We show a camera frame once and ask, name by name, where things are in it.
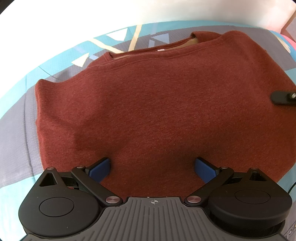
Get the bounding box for dark red long-sleeve sweater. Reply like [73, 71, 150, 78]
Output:
[35, 31, 295, 198]

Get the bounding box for blue grey patterned bed sheet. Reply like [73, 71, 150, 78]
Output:
[1, 21, 295, 240]

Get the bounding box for grey bedside cabinet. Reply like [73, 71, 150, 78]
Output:
[280, 16, 295, 42]

